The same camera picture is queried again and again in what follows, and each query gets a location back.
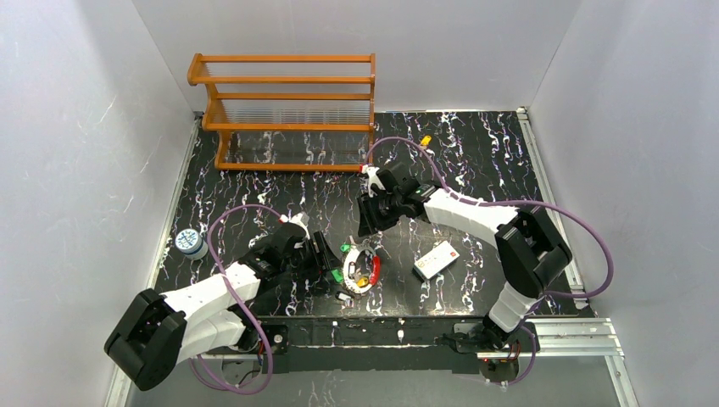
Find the red white key ring bundle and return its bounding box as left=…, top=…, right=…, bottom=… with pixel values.
left=330, top=244, right=382, bottom=295

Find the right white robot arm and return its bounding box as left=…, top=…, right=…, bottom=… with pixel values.
left=357, top=164, right=572, bottom=337

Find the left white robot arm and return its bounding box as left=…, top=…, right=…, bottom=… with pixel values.
left=103, top=222, right=340, bottom=391

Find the white tagged key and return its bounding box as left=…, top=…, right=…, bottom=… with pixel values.
left=335, top=291, right=354, bottom=308

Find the yellow tagged key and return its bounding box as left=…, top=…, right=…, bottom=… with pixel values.
left=419, top=135, right=433, bottom=156

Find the white card box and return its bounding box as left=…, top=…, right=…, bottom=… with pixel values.
left=412, top=241, right=460, bottom=281

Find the blue white round tin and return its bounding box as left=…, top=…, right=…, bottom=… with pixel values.
left=174, top=228, right=209, bottom=261

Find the orange wooden rack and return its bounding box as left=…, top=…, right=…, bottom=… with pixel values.
left=187, top=53, right=376, bottom=172

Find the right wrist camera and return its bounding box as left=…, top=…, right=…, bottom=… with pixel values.
left=359, top=164, right=386, bottom=197

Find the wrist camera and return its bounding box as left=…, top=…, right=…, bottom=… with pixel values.
left=359, top=164, right=386, bottom=197
left=280, top=212, right=310, bottom=237

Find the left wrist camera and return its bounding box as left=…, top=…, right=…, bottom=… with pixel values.
left=280, top=212, right=310, bottom=237

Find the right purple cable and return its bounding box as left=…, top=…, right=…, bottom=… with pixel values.
left=365, top=136, right=615, bottom=387

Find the aluminium frame rail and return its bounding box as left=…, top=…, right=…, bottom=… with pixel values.
left=516, top=106, right=638, bottom=406

